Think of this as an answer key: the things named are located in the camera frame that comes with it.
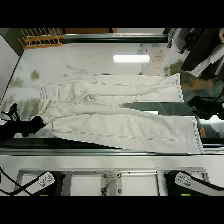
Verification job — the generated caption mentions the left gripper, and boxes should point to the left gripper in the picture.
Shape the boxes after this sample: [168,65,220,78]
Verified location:
[15,115,47,137]

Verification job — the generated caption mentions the heap of clothes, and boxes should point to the heap of clothes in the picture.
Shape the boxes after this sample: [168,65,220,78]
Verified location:
[162,27,224,81]

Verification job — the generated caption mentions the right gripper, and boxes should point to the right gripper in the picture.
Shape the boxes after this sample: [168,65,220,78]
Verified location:
[186,95,215,118]

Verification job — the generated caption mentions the orange rack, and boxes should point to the orange rack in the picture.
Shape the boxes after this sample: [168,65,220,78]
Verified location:
[17,27,65,50]

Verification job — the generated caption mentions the light grey trousers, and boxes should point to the light grey trousers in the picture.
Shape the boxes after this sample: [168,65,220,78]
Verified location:
[37,72,205,155]

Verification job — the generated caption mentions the black cable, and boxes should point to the black cable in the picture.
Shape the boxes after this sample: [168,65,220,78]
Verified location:
[0,165,24,193]

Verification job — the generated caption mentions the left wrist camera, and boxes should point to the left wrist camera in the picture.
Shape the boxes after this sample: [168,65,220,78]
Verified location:
[3,102,22,123]

